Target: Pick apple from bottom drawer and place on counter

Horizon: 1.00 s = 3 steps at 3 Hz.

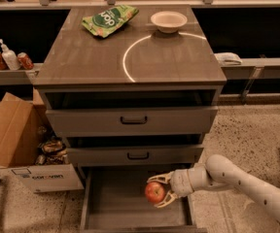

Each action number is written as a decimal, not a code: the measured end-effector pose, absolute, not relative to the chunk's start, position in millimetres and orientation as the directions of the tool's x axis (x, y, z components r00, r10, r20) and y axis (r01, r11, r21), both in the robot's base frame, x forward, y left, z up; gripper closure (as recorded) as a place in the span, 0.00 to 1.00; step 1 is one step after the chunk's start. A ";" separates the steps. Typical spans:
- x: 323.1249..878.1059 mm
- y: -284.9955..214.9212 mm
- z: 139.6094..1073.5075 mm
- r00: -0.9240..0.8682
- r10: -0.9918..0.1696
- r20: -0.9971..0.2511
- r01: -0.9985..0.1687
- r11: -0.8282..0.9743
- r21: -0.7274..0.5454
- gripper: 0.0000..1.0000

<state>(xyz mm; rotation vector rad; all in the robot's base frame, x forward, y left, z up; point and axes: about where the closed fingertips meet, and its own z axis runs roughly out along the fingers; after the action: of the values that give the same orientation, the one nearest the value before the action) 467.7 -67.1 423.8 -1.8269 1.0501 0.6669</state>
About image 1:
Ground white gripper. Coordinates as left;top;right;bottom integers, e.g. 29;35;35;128
147;169;193;209

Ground red apple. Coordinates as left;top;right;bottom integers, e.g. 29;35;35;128
145;182;165;204

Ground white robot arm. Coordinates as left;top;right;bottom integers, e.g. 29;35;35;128
147;154;280;222

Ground bottom grey drawer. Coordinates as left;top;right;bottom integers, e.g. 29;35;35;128
80;164;207;233

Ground grey drawer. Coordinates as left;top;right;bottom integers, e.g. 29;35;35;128
67;145;203;166
46;107;217;137
80;164;207;233

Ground top grey drawer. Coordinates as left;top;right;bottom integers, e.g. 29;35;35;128
46;107;217;137

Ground middle grey drawer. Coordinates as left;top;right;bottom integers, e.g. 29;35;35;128
67;145;203;166

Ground grey drawer cabinet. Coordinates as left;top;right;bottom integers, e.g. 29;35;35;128
33;5;228;180

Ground snack packets in box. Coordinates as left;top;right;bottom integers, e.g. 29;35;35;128
35;126;69;165

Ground white printed cardboard box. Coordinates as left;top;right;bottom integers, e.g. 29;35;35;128
11;164;84;193

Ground folded white cloth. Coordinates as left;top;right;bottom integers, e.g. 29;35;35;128
215;52;242;65

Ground brown cardboard box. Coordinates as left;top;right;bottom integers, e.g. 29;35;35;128
0;92;50;167

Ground white paper bowl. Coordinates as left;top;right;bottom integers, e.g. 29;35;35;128
151;11;188;33

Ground green chip bag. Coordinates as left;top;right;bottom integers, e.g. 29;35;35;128
82;5;139;38

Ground red soda can right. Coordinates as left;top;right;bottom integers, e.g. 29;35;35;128
17;52;34;70

